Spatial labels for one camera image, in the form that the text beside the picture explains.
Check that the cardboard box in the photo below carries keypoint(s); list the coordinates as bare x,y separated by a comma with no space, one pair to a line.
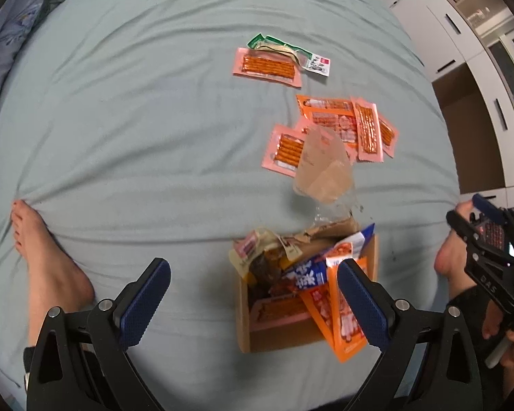
278,340

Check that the floral purple quilt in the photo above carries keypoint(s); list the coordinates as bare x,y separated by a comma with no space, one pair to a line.
8,38

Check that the brown wooden panel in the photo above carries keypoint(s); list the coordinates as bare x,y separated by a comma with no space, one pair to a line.
467,137

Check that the pink sausage stick packet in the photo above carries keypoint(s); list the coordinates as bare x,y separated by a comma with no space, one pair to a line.
285,152
278,310
387,135
367,130
265,67

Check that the blue white snack packet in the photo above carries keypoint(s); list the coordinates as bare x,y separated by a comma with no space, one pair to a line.
304,276

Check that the clear plastic bag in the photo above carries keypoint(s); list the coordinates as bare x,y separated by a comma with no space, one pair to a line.
325,171

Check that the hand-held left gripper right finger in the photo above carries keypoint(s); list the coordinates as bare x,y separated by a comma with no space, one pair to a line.
362,299

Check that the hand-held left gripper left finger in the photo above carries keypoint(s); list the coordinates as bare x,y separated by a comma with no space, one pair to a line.
147,295

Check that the person's left foot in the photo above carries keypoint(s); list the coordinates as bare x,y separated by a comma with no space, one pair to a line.
47,261

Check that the white cabinet unit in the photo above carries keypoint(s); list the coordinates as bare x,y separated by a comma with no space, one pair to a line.
449,21

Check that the green white snack packet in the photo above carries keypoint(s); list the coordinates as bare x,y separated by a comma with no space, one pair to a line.
315,62

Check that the beige snack packet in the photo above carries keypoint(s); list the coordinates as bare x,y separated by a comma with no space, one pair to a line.
250,248

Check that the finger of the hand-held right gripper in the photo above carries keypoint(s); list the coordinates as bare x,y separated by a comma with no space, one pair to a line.
462,227
490,210

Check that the narrow orange snack packet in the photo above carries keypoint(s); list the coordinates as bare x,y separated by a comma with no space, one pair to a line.
321,312
349,338

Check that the dark brown snack packet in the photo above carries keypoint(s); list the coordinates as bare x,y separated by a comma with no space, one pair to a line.
267,272

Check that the person's right foot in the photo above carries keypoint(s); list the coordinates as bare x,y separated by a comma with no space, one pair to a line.
447,261

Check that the large orange snack packet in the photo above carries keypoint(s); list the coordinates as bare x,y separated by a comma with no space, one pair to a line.
325,113

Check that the person's foot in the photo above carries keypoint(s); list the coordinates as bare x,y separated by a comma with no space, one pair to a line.
47,261
447,261

